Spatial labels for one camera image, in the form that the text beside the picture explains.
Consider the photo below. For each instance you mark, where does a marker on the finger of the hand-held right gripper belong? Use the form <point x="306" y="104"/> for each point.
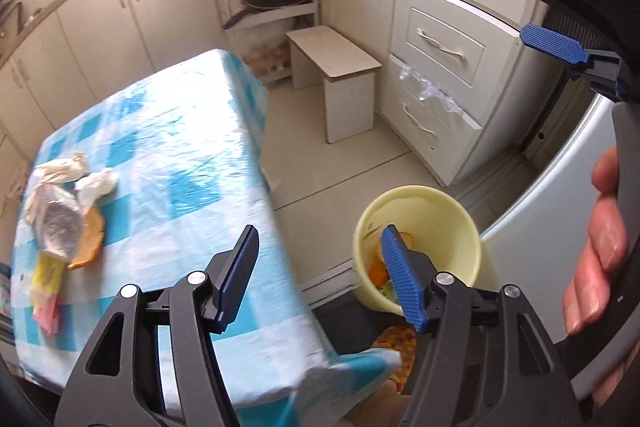
<point x="555" y="47"/>

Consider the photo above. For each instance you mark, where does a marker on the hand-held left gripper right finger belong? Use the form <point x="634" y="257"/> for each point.
<point x="405" y="282"/>

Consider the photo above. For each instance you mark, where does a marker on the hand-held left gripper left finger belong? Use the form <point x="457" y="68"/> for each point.
<point x="240" y="277"/>

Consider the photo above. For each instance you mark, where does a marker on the bowl-shaped orange peel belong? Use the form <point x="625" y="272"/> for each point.
<point x="380" y="274"/>

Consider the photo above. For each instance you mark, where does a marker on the pale yellow plastic bin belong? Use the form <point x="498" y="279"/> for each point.
<point x="440" y="217"/>

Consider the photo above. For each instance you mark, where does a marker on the large orange peel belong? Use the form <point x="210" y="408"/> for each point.
<point x="92" y="237"/>

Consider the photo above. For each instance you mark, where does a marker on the white tissue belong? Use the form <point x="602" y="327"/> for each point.
<point x="97" y="184"/>

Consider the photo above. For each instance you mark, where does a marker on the clear plastic wrapper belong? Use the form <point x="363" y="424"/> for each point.
<point x="60" y="224"/>

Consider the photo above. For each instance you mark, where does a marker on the yellow snack packet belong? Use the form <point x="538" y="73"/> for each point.
<point x="47" y="274"/>

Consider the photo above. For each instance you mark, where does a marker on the red snack packet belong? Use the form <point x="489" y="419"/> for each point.
<point x="47" y="314"/>

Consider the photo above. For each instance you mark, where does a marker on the white plastic bag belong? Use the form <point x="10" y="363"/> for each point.
<point x="55" y="168"/>

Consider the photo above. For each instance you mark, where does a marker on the person's right hand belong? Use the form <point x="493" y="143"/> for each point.
<point x="605" y="237"/>

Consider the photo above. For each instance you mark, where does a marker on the orange floral cloth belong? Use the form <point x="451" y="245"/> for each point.
<point x="400" y="347"/>

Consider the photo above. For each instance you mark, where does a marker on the white drawer cabinet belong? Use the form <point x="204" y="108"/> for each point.
<point x="440" y="52"/>

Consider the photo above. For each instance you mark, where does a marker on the clear plastic film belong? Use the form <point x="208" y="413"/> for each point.
<point x="427" y="87"/>

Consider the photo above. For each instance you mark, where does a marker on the blue checked tablecloth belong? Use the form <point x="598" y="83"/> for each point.
<point x="175" y="157"/>

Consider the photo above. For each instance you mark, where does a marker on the white refrigerator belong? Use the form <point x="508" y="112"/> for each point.
<point x="550" y="187"/>

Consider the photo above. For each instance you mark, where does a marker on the white wooden stool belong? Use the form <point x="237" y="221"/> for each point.
<point x="335" y="57"/>

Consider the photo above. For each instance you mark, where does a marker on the white shelf rack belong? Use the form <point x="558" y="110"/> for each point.
<point x="300" y="9"/>

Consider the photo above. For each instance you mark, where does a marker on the bag of oranges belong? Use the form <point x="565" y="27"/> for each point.
<point x="265" y="59"/>

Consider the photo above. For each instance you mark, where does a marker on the white base cabinets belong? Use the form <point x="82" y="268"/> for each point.
<point x="100" y="17"/>

